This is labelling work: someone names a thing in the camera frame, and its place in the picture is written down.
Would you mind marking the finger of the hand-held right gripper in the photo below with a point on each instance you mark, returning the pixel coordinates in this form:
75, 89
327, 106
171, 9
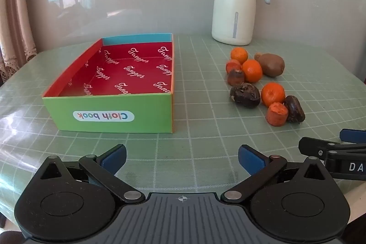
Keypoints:
313, 146
353, 136

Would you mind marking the white thermos jug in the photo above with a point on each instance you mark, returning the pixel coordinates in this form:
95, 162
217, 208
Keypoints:
233, 4

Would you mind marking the green grid tablecloth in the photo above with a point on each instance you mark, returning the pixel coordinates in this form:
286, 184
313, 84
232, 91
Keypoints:
200, 118

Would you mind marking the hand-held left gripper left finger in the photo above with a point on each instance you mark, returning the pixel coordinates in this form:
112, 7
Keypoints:
114, 158

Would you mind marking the orange tangerine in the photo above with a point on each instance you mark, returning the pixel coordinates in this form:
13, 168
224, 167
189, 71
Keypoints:
273, 94
252, 71
239, 55

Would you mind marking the colourful cardboard box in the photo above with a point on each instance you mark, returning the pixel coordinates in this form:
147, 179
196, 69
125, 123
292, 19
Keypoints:
128, 84

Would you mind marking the dark water chestnut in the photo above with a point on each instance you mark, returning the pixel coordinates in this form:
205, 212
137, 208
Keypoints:
245, 95
295, 109

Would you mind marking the small light brown fruit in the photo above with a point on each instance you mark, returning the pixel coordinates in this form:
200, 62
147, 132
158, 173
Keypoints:
258, 55

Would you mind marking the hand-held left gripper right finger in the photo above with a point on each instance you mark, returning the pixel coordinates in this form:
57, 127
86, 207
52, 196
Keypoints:
251, 159

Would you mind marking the beige lace curtain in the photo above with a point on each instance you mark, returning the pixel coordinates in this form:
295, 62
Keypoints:
13, 18

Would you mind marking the brown kiwi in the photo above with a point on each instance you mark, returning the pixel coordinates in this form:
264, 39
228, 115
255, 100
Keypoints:
271, 64

